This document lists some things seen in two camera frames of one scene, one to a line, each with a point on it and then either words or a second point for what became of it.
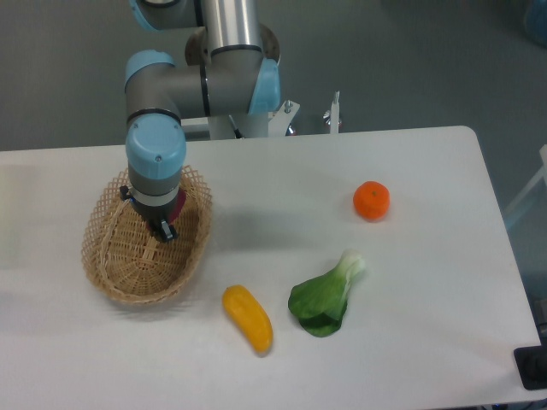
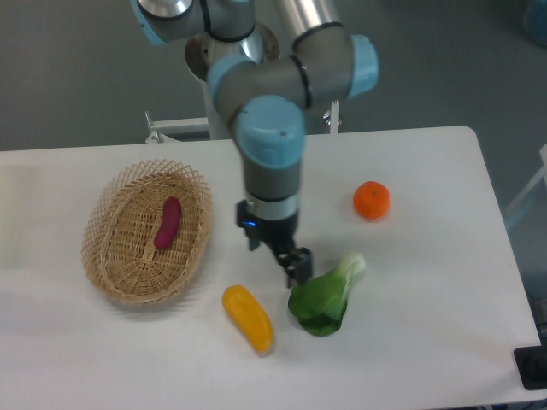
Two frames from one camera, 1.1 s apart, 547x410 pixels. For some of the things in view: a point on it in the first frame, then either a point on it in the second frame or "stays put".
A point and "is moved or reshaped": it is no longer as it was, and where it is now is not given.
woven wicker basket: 126,259 stays put
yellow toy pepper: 249,313 stays put
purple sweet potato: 179,205 is moved or reshaped
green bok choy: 320,303 stays put
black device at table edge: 531,362 stays put
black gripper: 155,216 -> 279,235
